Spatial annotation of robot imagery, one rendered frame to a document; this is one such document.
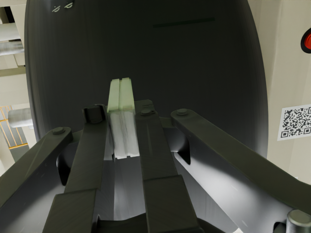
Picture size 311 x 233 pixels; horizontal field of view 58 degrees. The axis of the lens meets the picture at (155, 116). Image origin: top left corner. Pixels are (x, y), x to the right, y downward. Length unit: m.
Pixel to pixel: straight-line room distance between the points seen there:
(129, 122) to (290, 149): 0.52
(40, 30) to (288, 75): 0.40
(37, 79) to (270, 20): 0.38
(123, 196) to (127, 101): 0.19
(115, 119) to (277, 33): 0.40
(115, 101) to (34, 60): 0.20
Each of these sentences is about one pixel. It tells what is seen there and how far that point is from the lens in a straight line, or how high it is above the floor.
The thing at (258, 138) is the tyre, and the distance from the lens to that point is 0.36.
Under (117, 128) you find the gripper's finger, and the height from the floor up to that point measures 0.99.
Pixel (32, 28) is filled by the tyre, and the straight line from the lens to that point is 0.37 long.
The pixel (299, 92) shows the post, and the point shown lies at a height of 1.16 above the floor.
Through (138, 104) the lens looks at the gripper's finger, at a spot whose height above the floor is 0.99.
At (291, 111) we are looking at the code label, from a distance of 0.59.
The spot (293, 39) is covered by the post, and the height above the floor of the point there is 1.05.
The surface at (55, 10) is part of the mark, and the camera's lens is 0.34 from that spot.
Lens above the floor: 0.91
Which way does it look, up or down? 30 degrees up
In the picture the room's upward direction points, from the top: 174 degrees clockwise
